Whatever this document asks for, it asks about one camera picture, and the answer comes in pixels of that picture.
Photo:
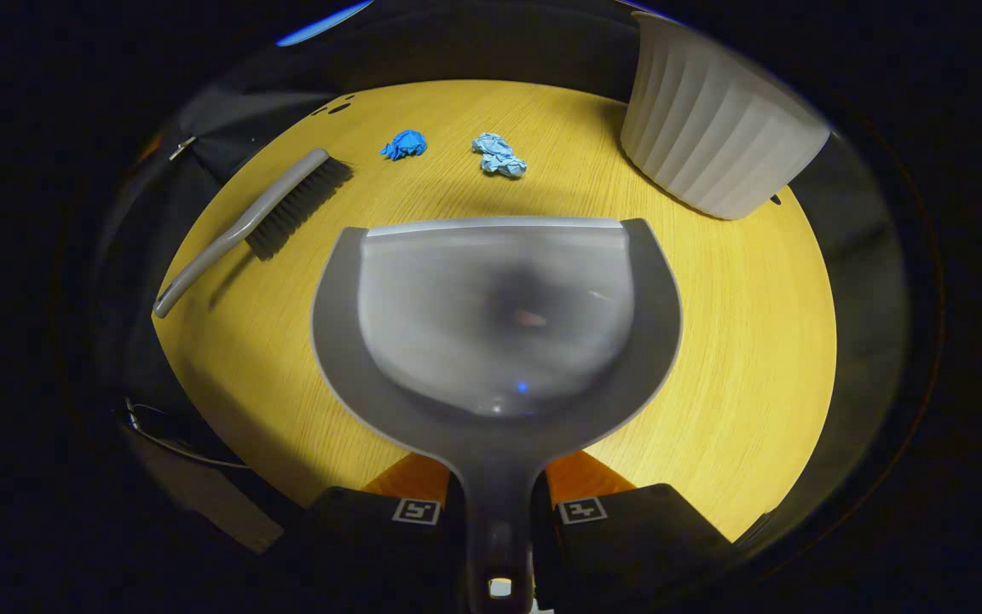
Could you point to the grey plastic dustpan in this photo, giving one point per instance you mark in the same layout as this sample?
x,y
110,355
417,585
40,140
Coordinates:
x,y
499,290

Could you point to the dark blue paper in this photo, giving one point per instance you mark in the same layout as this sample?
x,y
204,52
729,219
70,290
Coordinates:
x,y
406,145

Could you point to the white ribbed garbage bin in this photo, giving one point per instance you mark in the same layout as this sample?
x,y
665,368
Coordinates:
x,y
713,128

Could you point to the light blue paper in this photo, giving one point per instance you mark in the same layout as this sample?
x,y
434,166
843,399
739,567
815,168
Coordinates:
x,y
499,156

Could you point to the small grey broom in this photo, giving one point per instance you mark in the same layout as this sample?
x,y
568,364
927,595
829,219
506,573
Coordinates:
x,y
295,209

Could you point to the black backdrop cloth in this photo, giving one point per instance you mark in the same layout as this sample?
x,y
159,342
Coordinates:
x,y
491,51

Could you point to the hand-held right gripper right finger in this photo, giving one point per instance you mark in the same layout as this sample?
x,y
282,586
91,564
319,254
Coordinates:
x,y
627,537

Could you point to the metal clip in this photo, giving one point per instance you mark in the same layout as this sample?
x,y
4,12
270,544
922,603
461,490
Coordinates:
x,y
182,147

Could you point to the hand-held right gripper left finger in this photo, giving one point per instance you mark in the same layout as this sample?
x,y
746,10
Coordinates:
x,y
372,537

